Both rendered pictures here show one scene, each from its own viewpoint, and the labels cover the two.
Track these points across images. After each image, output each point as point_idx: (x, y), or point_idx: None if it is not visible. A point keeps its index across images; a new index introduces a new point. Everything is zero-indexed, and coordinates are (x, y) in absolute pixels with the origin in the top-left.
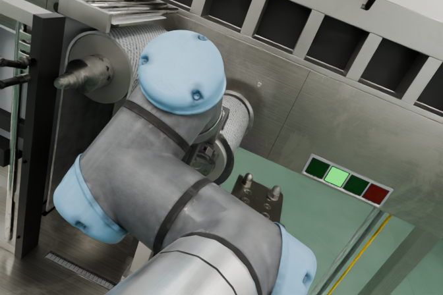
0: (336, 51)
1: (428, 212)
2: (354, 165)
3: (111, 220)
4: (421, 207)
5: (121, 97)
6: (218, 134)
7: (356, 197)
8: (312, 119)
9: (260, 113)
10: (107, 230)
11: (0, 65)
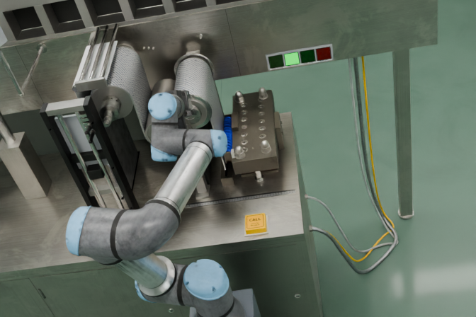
0: None
1: (364, 43)
2: (297, 44)
3: (171, 154)
4: (358, 43)
5: (131, 108)
6: (188, 103)
7: (314, 62)
8: (249, 35)
9: (214, 51)
10: (171, 157)
11: (87, 134)
